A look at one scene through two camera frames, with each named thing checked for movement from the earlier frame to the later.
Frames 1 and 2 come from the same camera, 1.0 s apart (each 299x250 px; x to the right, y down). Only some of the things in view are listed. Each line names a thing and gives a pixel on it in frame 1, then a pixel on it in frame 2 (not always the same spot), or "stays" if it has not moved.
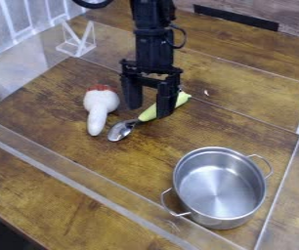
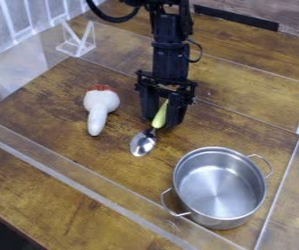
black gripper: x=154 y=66 → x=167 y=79
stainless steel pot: x=219 y=187 stays
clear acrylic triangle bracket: x=76 y=45 stays
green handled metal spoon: x=123 y=128 → x=144 y=141
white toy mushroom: x=100 y=100 stays
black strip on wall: x=236 y=18 stays
